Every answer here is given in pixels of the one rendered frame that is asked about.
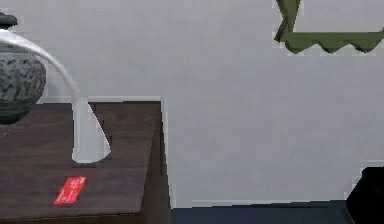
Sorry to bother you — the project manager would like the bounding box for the green wavy picture frame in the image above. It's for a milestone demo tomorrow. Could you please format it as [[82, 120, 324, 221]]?
[[273, 0, 384, 55]]

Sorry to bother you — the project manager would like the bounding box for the grey patterned round vase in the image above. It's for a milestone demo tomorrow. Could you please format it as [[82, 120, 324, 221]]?
[[0, 11, 48, 126]]

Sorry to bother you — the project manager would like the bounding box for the white curved desk lamp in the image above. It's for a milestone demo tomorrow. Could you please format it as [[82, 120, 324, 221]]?
[[0, 29, 112, 164]]

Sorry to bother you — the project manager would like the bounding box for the red flat card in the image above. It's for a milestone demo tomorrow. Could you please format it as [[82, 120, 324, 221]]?
[[52, 175, 88, 206]]

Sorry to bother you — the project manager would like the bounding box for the black rounded object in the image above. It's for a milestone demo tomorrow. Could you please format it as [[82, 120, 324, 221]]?
[[345, 166, 384, 224]]

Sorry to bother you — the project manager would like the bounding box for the dark brown wooden side table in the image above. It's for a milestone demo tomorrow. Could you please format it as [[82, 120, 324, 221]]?
[[0, 101, 173, 224]]

